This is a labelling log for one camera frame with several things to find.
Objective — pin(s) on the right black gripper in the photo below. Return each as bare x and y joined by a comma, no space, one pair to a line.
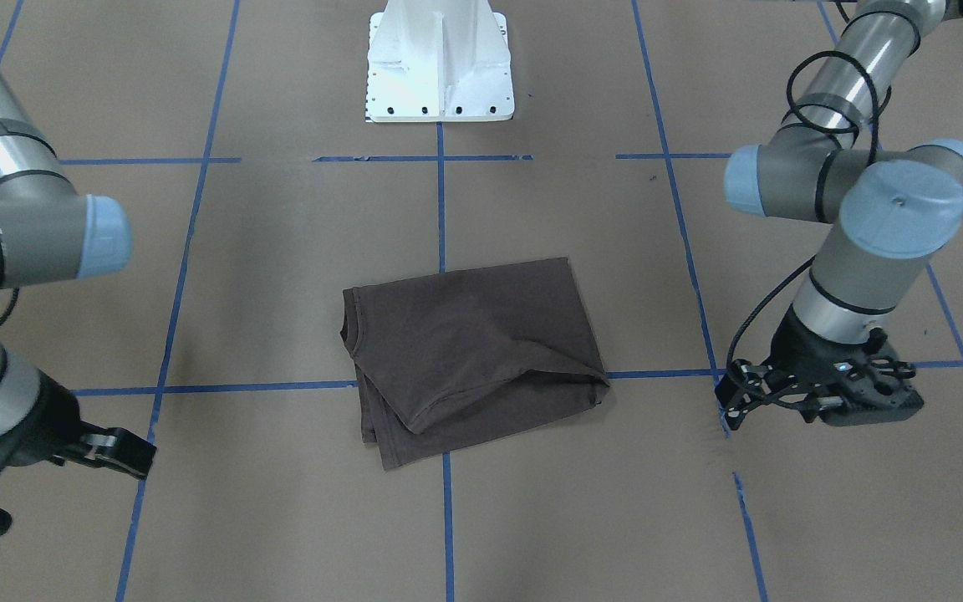
40,428

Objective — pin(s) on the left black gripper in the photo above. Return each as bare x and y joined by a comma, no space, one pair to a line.
801,349

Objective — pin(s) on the brown t-shirt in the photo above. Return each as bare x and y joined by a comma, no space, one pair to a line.
466,357

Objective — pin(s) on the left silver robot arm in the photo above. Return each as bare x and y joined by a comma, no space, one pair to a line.
888,212

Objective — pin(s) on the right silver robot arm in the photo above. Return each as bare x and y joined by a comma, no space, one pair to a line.
51,233

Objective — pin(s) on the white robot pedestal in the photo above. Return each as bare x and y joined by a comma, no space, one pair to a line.
438,61

